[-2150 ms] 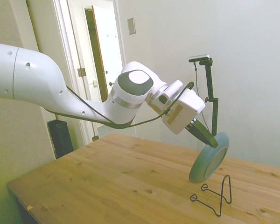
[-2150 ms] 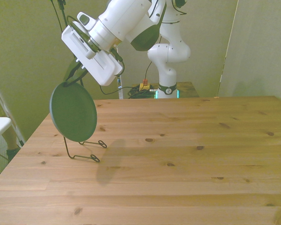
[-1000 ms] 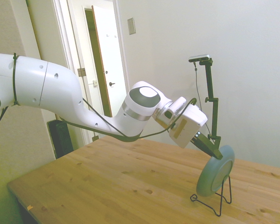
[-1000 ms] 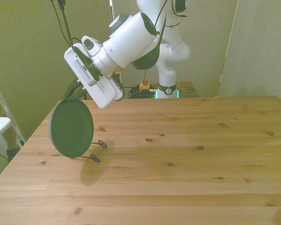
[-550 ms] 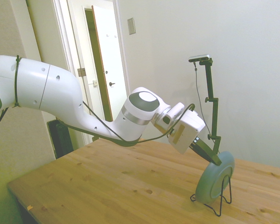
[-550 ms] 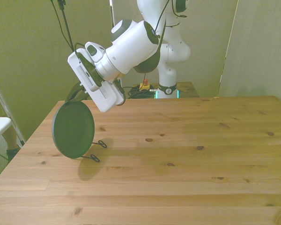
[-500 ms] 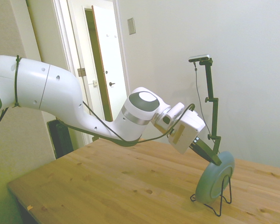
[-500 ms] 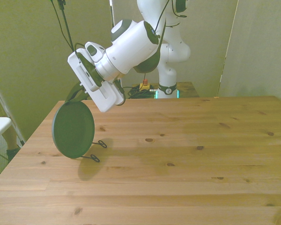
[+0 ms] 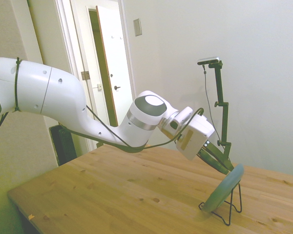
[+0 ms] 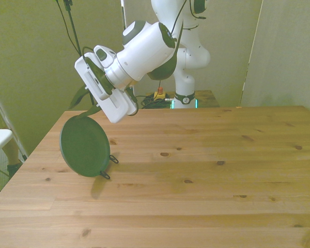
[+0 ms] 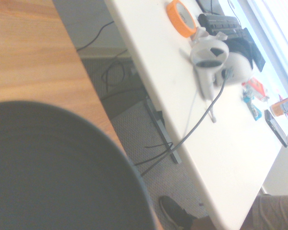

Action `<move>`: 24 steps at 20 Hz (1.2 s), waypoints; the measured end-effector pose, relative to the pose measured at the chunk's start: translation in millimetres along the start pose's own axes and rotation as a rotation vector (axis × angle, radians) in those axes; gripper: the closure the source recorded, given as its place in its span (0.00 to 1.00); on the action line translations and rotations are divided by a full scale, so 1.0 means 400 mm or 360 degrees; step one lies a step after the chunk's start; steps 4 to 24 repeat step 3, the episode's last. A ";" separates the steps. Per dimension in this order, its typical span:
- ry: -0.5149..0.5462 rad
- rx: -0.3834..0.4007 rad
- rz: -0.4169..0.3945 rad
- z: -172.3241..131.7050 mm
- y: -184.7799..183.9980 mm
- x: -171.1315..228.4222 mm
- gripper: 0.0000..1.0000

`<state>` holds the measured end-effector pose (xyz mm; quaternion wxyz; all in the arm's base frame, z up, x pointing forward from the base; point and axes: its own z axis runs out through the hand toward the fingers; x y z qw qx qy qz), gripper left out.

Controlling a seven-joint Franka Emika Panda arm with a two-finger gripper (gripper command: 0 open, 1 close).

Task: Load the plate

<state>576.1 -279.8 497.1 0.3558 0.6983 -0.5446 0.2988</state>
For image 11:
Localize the red snack packet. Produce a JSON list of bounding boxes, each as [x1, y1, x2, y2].
[[241, 77, 270, 103]]

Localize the grey metal table leg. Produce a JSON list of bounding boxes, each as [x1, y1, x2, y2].
[[144, 97, 182, 165]]

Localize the khaki shorts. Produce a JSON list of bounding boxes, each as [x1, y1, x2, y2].
[[239, 194, 288, 230]]

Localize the white and black VR headset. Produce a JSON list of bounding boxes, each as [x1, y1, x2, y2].
[[215, 27, 267, 87]]

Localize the person bare leg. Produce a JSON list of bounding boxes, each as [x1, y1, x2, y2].
[[191, 215, 218, 230]]

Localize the grey headset cable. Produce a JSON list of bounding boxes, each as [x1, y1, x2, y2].
[[141, 80, 228, 177]]

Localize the thin black floor cable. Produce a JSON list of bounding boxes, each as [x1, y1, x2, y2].
[[76, 21, 115, 52]]

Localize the dark flat laptop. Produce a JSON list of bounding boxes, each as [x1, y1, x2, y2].
[[196, 0, 223, 13]]

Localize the white plastic side table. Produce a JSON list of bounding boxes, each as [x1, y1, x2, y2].
[[104, 0, 288, 230]]

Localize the black keyboard device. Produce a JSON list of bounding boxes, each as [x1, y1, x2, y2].
[[198, 13, 243, 39]]

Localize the white VR hand controller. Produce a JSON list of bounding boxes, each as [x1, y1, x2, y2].
[[190, 38, 230, 100]]

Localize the dark sneaker shoe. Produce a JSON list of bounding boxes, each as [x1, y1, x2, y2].
[[158, 195, 198, 230]]

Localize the looped black floor cable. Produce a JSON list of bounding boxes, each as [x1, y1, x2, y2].
[[102, 59, 126, 92]]

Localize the blue small tool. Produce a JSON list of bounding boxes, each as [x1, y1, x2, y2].
[[242, 92, 263, 120]]

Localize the orange tape roll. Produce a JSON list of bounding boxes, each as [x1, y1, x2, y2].
[[166, 0, 198, 38]]

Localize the black smartphone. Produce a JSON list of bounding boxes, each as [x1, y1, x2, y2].
[[264, 109, 288, 148]]

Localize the orange bottle with label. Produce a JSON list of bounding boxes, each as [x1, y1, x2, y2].
[[269, 93, 288, 118]]

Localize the dark teal round plate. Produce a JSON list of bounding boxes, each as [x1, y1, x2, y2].
[[0, 100, 159, 230]]

